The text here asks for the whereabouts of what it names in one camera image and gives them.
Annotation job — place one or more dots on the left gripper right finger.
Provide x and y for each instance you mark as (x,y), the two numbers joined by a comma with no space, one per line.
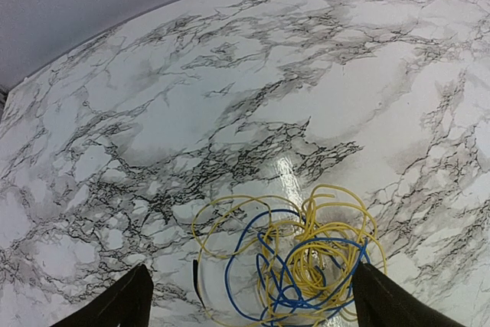
(379,301)

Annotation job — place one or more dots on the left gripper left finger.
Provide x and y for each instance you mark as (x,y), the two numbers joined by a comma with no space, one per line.
(126,303)

